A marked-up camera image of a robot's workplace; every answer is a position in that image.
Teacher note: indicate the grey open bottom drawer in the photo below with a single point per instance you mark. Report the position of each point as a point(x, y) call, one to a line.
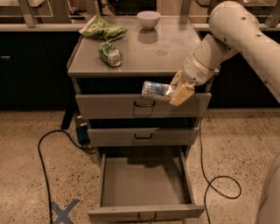
point(144, 188)

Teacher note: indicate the blue power adapter box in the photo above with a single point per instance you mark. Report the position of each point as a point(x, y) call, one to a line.
point(81, 129)

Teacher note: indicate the green chip bag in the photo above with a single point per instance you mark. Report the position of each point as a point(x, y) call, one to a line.
point(98, 28)

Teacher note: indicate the dark counter cabinets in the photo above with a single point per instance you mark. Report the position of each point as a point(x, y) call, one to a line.
point(33, 75)

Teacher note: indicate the blue tape cross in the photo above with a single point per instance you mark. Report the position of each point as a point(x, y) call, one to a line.
point(63, 214)

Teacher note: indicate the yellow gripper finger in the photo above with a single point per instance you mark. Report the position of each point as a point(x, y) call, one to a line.
point(182, 92)
point(177, 79)

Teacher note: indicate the grey top drawer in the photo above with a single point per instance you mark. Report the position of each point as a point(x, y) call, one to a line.
point(109, 106)

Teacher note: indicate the silver blue redbull can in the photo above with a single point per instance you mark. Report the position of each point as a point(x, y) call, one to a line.
point(157, 91)

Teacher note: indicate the white bowl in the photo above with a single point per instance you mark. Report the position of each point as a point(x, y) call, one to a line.
point(148, 19)

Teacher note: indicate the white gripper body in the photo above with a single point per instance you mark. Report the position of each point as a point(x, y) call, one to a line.
point(193, 72)

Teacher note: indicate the green soda can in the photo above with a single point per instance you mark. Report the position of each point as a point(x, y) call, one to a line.
point(110, 54)

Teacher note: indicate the grey middle drawer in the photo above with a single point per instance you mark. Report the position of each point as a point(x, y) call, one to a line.
point(142, 136)

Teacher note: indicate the grey drawer cabinet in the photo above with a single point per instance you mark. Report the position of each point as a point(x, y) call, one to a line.
point(147, 56)

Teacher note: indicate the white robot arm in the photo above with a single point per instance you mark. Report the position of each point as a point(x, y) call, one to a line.
point(235, 30)

